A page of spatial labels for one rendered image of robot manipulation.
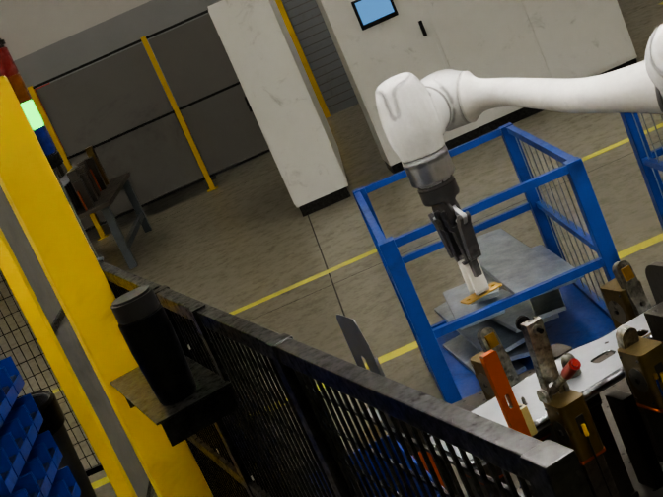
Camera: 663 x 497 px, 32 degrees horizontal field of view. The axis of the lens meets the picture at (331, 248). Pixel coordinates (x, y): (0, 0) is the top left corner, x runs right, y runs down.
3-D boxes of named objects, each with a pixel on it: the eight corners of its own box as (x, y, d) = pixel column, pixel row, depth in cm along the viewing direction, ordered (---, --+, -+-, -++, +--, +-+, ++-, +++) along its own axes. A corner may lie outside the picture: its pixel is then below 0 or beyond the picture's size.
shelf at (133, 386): (194, 368, 213) (153, 283, 209) (256, 406, 180) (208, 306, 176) (121, 407, 209) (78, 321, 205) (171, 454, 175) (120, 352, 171)
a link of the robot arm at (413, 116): (438, 154, 213) (462, 132, 223) (406, 76, 209) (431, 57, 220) (389, 170, 218) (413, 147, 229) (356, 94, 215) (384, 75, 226)
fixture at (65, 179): (84, 257, 1326) (38, 166, 1300) (155, 227, 1324) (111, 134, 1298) (56, 302, 1134) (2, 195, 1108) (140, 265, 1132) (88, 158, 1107)
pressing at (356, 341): (403, 461, 231) (336, 312, 223) (429, 475, 220) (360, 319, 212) (401, 462, 230) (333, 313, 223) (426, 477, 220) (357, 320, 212)
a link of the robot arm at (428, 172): (432, 144, 225) (443, 172, 227) (393, 164, 222) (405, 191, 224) (454, 143, 217) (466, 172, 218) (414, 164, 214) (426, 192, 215)
